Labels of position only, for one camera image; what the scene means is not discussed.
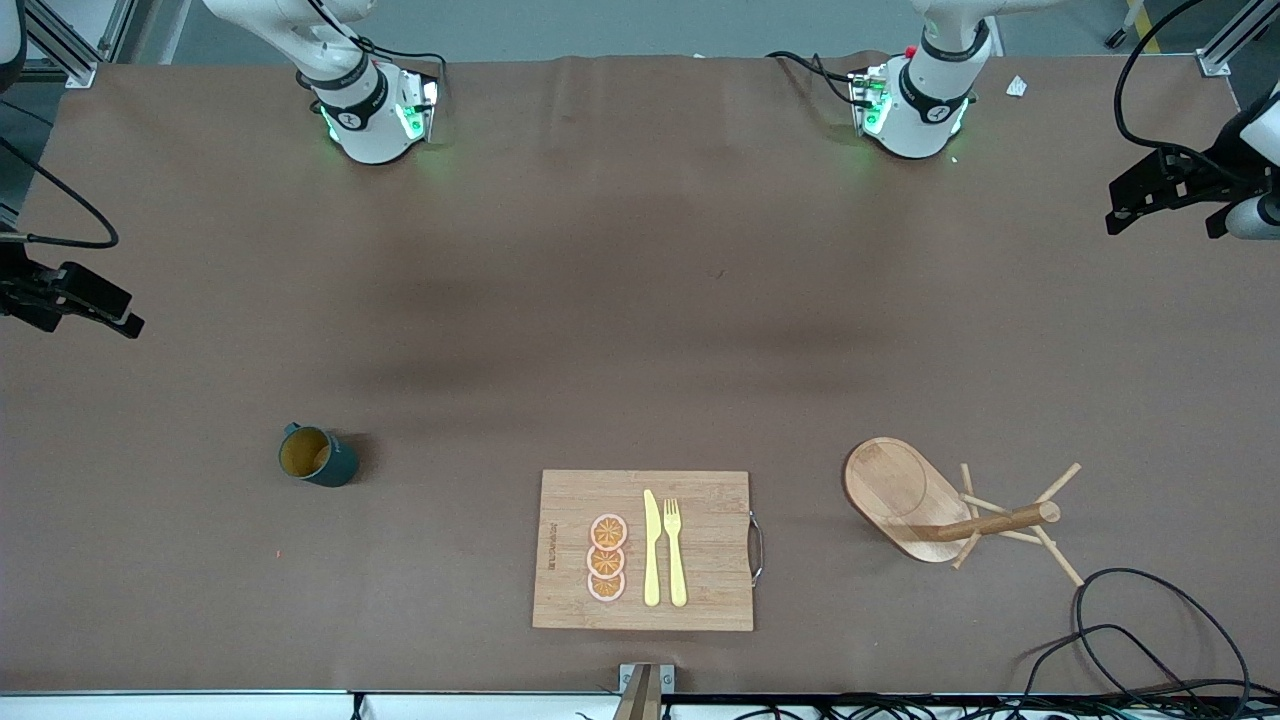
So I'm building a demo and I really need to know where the dark green mug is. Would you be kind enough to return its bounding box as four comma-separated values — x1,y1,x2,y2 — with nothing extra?
278,422,359,489

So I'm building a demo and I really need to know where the wooden mug rack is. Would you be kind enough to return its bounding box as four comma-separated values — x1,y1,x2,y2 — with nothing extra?
843,437,1086,588

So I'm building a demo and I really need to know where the brown table cover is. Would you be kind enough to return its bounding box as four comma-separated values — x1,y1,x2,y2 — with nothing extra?
0,52,1280,696

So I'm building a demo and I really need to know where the wooden cutting board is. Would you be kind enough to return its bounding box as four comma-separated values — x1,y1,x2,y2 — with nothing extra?
532,470,766,633

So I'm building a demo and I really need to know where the yellow plastic knife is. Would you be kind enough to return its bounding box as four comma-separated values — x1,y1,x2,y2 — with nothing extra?
643,489,662,608

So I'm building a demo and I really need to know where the yellow plastic fork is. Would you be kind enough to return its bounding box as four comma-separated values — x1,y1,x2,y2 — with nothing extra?
663,498,689,609

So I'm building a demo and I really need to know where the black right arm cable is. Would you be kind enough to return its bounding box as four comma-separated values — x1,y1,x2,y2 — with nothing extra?
0,135,120,250

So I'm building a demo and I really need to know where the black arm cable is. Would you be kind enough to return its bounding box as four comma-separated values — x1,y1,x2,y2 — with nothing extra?
1113,0,1280,186
0,135,120,250

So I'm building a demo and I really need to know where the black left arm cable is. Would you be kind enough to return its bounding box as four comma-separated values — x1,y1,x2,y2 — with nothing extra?
1113,0,1280,186

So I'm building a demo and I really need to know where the aluminium frame strut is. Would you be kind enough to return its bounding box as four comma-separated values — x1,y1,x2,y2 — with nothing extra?
1197,0,1280,78
20,0,136,89

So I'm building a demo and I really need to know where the black cable large loop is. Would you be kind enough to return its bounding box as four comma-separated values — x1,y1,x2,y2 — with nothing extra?
1073,567,1253,701

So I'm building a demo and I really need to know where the black left base cable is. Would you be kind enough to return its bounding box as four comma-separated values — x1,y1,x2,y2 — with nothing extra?
765,50,861,106

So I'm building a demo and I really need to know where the black base cable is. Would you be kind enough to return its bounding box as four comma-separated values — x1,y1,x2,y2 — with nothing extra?
765,50,861,106
345,38,448,106

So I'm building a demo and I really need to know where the white table edge rail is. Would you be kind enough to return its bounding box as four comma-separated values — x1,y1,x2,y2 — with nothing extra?
0,690,1280,720

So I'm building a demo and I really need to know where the black right base cable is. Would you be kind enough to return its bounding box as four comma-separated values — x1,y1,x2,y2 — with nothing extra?
345,38,448,106

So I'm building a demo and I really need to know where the black cable small loop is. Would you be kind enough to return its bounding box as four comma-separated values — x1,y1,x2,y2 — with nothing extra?
1022,624,1211,701

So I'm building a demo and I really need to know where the metal bracket with post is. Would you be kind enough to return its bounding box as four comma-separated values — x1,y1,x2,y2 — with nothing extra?
612,662,676,720

